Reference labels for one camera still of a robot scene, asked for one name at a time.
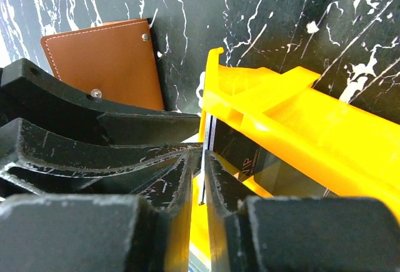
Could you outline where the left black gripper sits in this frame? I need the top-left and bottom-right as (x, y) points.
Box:
(1, 59), (201, 198)

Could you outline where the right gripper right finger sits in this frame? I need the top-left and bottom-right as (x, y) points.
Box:
(204, 151), (399, 271)

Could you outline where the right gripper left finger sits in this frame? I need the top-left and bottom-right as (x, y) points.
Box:
(1, 151), (194, 271)

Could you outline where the brown leather card holder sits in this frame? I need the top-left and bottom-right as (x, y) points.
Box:
(41, 19), (164, 111)

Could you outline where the small orange plastic bin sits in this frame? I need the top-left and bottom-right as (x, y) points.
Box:
(162, 46), (400, 272)

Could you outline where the striped edge credit card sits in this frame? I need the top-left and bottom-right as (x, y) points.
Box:
(197, 113), (216, 205)

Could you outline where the black credit card in bin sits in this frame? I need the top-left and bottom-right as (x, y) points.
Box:
(210, 118), (336, 197)

